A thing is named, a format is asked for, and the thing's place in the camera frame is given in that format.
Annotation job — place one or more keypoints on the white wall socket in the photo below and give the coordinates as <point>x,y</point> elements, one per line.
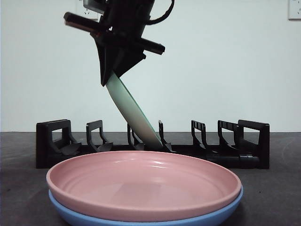
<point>295,9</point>
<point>88,13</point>

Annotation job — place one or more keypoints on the black plastic dish rack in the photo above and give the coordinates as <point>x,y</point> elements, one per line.
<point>42,146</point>

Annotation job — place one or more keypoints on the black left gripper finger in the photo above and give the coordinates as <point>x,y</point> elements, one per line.
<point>130,60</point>
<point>105,61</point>

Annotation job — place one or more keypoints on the pink round plate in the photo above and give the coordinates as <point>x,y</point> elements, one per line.
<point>141,186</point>

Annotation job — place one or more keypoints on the green round plate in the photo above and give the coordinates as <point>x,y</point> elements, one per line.
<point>127,106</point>

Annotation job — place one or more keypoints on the blue round plate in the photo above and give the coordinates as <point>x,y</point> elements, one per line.
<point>70,212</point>

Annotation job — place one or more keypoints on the pale grey camera box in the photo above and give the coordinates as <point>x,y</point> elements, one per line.
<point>92,4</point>

